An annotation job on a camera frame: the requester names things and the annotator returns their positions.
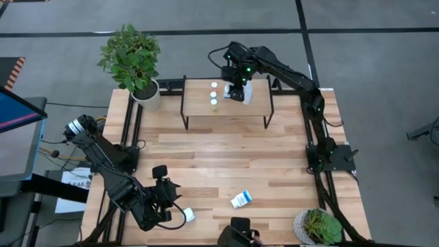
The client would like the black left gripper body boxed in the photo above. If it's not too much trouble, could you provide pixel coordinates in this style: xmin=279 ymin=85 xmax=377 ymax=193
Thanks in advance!
xmin=142 ymin=178 xmax=171 ymax=215

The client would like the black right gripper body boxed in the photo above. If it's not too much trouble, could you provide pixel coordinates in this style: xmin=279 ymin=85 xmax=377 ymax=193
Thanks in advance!
xmin=230 ymin=70 xmax=251 ymax=92

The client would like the beige plant pot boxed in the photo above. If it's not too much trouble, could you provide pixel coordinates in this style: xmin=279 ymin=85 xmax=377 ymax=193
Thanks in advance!
xmin=130 ymin=78 xmax=163 ymax=113

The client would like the white paper sheet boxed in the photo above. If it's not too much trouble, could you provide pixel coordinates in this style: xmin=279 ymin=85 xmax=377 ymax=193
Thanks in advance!
xmin=54 ymin=167 xmax=94 ymax=214

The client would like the black stand base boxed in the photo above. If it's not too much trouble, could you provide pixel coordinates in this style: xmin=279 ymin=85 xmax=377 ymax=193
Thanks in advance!
xmin=0 ymin=171 xmax=91 ymax=207

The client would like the green leafy plant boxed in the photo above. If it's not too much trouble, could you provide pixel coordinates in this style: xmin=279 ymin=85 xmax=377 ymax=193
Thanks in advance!
xmin=97 ymin=23 xmax=162 ymax=94

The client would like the white patterned plant pot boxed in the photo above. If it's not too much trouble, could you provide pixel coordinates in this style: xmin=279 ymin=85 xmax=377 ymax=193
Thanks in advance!
xmin=292 ymin=208 xmax=323 ymax=246

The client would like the grey stand panel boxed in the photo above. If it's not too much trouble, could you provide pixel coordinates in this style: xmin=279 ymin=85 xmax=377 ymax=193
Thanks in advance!
xmin=0 ymin=119 xmax=45 ymax=183

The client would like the green succulent plant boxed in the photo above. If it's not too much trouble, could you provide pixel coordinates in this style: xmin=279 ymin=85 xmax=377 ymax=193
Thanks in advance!
xmin=303 ymin=209 xmax=344 ymax=246

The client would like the blue-screen monitor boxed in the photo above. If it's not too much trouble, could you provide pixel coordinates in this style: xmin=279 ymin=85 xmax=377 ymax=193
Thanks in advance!
xmin=0 ymin=84 xmax=48 ymax=134

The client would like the black chair base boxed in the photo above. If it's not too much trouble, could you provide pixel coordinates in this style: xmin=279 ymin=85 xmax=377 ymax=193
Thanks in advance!
xmin=406 ymin=115 xmax=439 ymax=145

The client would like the black orange striped mat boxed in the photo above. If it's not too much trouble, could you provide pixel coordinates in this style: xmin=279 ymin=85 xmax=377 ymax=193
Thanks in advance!
xmin=0 ymin=56 xmax=27 ymax=93

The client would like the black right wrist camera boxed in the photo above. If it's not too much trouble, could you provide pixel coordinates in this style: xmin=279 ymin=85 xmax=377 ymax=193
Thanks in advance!
xmin=220 ymin=66 xmax=238 ymax=84

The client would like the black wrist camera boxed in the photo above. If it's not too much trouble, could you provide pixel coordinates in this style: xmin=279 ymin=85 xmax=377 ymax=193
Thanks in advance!
xmin=220 ymin=66 xmax=238 ymax=84
xmin=152 ymin=165 xmax=169 ymax=180

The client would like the black camera cable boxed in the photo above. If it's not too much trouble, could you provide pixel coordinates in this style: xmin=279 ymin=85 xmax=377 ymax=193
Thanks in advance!
xmin=156 ymin=200 xmax=189 ymax=231
xmin=208 ymin=45 xmax=229 ymax=71

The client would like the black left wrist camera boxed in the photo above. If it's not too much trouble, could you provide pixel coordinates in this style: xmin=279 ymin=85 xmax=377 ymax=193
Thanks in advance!
xmin=152 ymin=165 xmax=169 ymax=180

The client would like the wooden shelf black metal frame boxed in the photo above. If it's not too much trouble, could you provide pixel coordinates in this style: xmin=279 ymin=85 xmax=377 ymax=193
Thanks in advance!
xmin=180 ymin=75 xmax=275 ymax=131

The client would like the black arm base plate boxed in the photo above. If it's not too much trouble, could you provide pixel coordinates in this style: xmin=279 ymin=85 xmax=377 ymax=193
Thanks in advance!
xmin=305 ymin=143 xmax=359 ymax=173
xmin=111 ymin=143 xmax=141 ymax=175

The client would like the black table camera mount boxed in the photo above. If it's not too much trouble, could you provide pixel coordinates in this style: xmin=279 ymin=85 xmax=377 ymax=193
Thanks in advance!
xmin=217 ymin=216 xmax=262 ymax=247

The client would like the yellow cable bundle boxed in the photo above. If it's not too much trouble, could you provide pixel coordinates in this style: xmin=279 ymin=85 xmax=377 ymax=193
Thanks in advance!
xmin=38 ymin=146 xmax=88 ymax=163

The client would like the black floor cable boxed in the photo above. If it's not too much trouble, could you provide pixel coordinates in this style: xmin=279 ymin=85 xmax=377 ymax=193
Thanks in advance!
xmin=46 ymin=102 xmax=110 ymax=108

